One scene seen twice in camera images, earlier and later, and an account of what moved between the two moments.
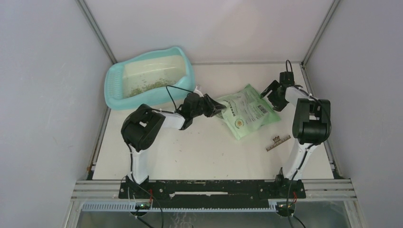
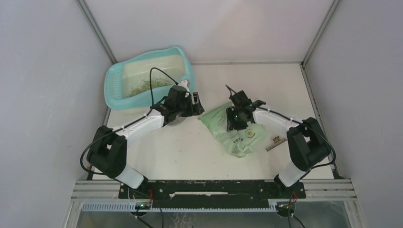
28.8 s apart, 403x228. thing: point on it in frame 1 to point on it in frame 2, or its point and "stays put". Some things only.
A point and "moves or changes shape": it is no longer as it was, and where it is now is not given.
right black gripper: (278, 106) to (231, 125)
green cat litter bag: (246, 111) moves or changes shape
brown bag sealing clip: (277, 140) stays put
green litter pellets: (147, 85) stays put
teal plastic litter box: (154, 79) stays put
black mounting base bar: (211, 194) stays put
